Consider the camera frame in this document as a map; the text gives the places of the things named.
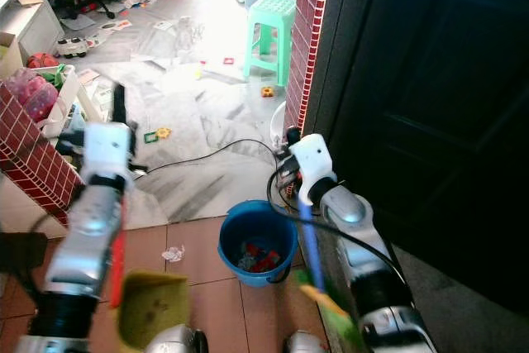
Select robot leg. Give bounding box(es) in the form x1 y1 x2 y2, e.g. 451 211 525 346
147 323 209 353
284 332 320 353

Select red brick tiled pillar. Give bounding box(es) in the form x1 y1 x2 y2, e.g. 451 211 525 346
284 0 336 137

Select black door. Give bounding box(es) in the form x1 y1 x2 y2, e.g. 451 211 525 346
327 0 529 314

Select pink bag of toys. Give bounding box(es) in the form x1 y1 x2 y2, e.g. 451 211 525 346
7 67 55 122

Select blue-handled green broom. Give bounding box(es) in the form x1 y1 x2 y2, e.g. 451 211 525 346
293 198 373 353

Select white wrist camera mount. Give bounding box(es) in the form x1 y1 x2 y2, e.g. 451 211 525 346
85 123 135 185
289 133 340 207

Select white cabinet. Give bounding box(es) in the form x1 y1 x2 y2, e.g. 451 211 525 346
0 0 64 61

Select robot left leg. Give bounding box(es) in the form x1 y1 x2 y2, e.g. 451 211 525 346
147 323 209 353

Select low red brick wall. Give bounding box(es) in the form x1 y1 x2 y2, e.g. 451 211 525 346
0 83 88 227

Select black floor cable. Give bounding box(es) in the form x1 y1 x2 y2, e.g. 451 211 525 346
137 138 287 182

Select yellow dustpan with red handle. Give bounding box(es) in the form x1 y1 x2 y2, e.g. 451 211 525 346
107 203 193 352

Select green plastic stool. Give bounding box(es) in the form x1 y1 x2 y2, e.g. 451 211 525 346
243 0 298 86

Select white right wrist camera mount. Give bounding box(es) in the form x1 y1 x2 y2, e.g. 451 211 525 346
289 133 340 207

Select robot right leg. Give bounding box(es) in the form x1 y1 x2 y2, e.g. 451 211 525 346
284 332 320 353

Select green and yellow toy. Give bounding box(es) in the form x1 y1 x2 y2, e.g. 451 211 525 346
143 126 172 144

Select crumpled white paper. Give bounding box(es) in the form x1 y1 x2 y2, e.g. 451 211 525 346
160 245 186 264

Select white bucket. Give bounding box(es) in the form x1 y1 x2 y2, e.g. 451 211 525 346
268 100 289 144

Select blue plastic bucket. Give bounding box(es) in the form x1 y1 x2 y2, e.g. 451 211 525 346
218 199 299 289

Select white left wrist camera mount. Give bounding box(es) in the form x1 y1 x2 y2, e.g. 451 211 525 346
85 123 135 185

